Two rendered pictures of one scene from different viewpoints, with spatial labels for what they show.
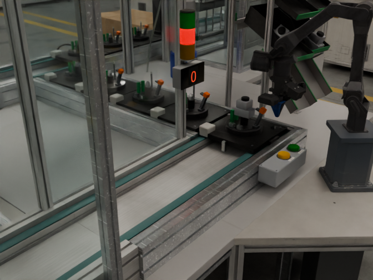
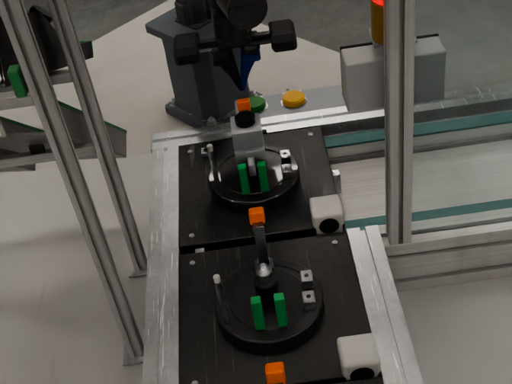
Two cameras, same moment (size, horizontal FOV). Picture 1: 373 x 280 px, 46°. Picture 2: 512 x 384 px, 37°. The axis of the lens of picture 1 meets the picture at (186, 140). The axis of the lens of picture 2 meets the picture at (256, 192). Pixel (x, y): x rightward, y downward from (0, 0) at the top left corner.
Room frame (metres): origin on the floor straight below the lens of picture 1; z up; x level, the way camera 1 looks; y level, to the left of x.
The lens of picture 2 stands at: (2.06, 0.49, 1.72)
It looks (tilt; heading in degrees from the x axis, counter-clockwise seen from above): 41 degrees down; 232
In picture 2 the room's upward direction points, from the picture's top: 9 degrees counter-clockwise
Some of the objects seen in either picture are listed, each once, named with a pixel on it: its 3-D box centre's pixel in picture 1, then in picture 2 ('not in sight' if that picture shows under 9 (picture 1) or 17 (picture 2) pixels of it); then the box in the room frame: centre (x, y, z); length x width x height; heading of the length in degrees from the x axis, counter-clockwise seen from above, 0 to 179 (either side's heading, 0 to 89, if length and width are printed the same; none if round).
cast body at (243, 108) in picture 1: (242, 105); (248, 139); (1.51, -0.21, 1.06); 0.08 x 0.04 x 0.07; 51
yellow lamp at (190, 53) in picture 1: (187, 50); (392, 16); (1.43, 0.00, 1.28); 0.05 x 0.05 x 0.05
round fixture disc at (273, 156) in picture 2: (243, 126); (254, 177); (1.50, -0.21, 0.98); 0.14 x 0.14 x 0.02
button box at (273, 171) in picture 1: (282, 164); (295, 114); (1.30, -0.33, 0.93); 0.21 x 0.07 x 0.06; 140
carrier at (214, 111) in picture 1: (191, 102); (266, 286); (1.66, -0.02, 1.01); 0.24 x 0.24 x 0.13; 50
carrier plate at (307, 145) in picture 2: (243, 130); (255, 186); (1.50, -0.21, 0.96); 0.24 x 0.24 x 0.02; 50
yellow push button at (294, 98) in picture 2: (283, 156); (293, 100); (1.30, -0.33, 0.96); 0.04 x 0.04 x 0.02
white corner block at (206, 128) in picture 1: (207, 130); (327, 215); (1.49, -0.08, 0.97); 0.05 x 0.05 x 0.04; 50
